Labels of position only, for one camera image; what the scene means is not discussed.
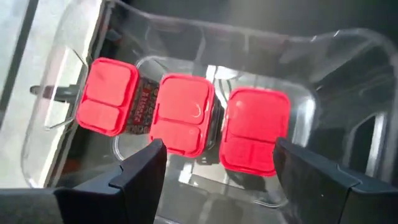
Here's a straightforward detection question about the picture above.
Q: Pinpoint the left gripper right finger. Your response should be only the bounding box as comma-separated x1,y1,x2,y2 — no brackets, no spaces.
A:
272,137,398,224

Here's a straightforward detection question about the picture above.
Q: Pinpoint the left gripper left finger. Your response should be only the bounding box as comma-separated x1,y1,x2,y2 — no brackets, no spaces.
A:
0,138,168,224

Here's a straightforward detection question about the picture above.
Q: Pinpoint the smoked paprika tin red lid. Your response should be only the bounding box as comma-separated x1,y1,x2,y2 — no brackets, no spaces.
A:
148,73,223,159
75,57,160,138
218,86,292,177

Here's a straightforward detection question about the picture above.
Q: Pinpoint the black power strip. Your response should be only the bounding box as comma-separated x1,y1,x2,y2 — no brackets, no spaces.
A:
29,84,80,104

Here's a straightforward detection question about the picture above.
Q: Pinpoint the clear plastic bin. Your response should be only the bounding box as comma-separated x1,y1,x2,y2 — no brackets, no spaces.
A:
20,0,398,209

